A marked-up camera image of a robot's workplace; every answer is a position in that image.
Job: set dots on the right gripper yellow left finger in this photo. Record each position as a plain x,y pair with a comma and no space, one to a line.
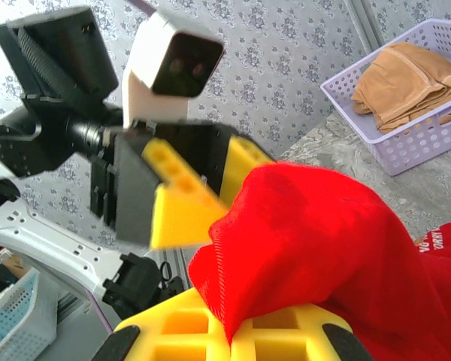
154,327

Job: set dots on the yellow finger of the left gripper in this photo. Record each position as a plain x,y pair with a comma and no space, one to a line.
173,214
244,161

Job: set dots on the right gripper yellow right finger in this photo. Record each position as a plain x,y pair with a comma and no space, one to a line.
312,327

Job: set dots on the red t-shirt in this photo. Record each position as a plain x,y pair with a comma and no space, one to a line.
304,244

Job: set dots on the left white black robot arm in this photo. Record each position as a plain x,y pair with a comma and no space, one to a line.
60,255

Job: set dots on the light blue plastic basket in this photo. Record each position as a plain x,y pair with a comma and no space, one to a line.
15,323

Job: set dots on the folded tan garment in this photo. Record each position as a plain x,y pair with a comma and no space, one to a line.
398,86

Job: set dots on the lavender plastic basket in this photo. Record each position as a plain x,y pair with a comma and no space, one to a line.
417,146

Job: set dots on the aluminium mounting rail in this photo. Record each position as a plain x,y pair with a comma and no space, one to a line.
173,263

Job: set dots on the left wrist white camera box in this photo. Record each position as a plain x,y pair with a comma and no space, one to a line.
146,56

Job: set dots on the aluminium frame post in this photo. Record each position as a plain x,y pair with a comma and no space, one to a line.
362,22

